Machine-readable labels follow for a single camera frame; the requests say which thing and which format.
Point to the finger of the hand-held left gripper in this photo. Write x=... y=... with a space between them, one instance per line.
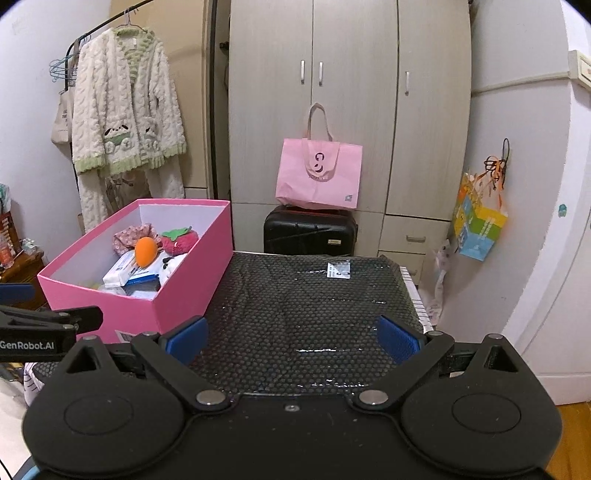
x=16 y=292
x=83 y=318

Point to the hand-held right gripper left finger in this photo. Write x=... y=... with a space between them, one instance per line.
x=189 y=339

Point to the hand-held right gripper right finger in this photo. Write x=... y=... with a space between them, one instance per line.
x=399 y=339

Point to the pink cardboard box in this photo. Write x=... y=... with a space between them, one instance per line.
x=194 y=286

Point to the white blue paper packet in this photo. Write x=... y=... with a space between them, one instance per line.
x=117 y=272

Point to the orange plush carrot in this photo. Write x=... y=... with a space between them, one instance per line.
x=145 y=251

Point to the pink floral cloth cap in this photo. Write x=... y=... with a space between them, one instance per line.
x=127 y=237

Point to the pink strawberry plush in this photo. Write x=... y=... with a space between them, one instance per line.
x=182 y=244

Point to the wooden side table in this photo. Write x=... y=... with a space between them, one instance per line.
x=23 y=272

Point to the white printed cloth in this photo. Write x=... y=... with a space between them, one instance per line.
x=32 y=383

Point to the red printed box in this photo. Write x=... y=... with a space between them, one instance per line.
x=7 y=240

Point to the white plastic bag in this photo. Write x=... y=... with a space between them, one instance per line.
x=441 y=277

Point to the white label sticker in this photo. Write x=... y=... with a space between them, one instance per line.
x=339 y=270

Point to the black bubble wrap mat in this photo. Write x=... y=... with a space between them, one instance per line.
x=300 y=323

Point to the colourful gift bag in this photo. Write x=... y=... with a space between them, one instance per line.
x=480 y=230

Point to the black suitcase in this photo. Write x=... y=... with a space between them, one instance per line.
x=304 y=230

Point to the beige canvas bag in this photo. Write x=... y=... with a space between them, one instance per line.
x=62 y=122

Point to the pink tote bag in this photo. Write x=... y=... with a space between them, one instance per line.
x=318 y=180

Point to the small teal sticker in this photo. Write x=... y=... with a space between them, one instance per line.
x=563 y=210

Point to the cream fleece robe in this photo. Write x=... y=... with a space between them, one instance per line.
x=120 y=106

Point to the black clothes rack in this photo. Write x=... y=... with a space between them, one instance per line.
x=213 y=115

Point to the tall beige cabinet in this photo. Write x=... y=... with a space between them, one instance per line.
x=189 y=92

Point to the beige wardrobe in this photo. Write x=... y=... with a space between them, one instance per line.
x=355 y=69

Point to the white wall switch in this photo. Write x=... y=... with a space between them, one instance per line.
x=581 y=69

